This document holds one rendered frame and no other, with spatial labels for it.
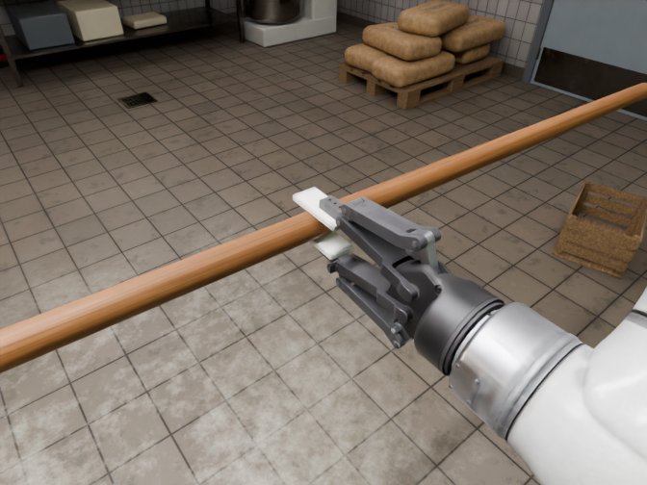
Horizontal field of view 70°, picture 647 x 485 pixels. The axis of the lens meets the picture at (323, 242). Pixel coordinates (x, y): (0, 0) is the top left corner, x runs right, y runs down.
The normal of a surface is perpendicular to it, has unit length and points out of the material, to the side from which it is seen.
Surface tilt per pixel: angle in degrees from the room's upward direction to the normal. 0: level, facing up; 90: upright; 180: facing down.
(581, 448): 57
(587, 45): 90
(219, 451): 0
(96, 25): 90
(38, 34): 90
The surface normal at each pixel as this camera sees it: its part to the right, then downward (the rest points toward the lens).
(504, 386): -0.66, -0.10
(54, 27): 0.62, 0.50
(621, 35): -0.78, 0.38
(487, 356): -0.54, -0.29
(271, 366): 0.01, -0.78
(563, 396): -0.57, -0.49
